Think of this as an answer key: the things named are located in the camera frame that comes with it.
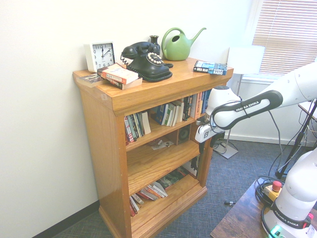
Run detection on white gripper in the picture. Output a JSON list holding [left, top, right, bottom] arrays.
[[195, 123, 225, 155]]

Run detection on blue Darwin's Radio paperback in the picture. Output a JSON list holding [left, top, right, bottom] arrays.
[[193, 60, 228, 76]]

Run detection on orange spine book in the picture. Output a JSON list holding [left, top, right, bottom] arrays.
[[193, 93, 203, 119]]

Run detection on black spine book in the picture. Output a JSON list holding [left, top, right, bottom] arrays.
[[184, 95, 194, 121]]

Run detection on blue spine book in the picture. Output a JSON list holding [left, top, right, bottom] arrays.
[[200, 90, 211, 115]]

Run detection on loose papers on shelf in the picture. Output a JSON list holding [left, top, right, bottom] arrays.
[[151, 139, 174, 151]]

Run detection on camouflage cover book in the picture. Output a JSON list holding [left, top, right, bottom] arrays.
[[158, 168, 189, 190]]

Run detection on green and white book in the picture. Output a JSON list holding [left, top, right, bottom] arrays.
[[164, 103, 174, 126]]

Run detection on blue cover leaning book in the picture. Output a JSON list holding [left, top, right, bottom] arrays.
[[154, 104, 169, 126]]

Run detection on cream page-edge leaning book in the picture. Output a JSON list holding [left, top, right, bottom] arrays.
[[141, 111, 152, 135]]

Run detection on thin dark brown book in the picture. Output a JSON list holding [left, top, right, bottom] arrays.
[[76, 73, 106, 88]]

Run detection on small black speaker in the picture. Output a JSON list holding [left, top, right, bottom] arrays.
[[178, 125, 191, 145]]

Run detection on wooden oak bookshelf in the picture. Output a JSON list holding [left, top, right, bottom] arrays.
[[72, 57, 234, 238]]

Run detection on rustic brown wooden table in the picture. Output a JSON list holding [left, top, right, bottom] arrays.
[[210, 178, 317, 238]]

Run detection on red emergency stop button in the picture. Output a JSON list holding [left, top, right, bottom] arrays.
[[264, 180, 283, 201]]

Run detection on white shade floor lamp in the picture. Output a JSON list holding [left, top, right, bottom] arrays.
[[212, 46, 265, 159]]

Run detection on black tripod stand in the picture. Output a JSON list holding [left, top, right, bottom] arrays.
[[274, 99, 317, 179]]

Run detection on black rotary telephone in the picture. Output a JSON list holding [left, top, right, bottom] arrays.
[[120, 41, 174, 83]]

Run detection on green plastic watering can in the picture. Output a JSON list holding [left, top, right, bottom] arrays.
[[161, 27, 207, 61]]

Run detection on orange and white paperback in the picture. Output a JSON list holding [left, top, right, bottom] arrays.
[[101, 63, 139, 85]]

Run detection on small black vase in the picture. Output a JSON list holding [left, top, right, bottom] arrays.
[[149, 35, 160, 54]]

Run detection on white square clock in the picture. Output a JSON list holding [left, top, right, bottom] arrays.
[[83, 41, 116, 73]]

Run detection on window blinds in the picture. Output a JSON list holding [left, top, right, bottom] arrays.
[[252, 0, 317, 75]]

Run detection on coiled black cables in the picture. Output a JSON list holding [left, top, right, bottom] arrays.
[[255, 175, 275, 206]]

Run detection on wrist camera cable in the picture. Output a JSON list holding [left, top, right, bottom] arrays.
[[267, 110, 283, 172]]

